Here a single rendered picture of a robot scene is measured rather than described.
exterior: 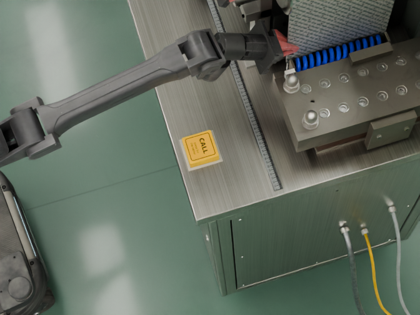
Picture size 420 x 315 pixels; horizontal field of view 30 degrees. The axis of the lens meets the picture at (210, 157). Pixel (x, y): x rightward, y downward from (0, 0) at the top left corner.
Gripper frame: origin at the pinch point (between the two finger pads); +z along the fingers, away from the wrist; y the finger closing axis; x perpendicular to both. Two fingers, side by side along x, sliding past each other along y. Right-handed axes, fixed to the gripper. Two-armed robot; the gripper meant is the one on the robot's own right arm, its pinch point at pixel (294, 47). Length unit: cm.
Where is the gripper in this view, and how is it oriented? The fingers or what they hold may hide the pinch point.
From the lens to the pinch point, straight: 174.1
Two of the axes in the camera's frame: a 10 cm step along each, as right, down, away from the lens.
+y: 2.9, 8.8, -3.9
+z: 8.5, -0.5, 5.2
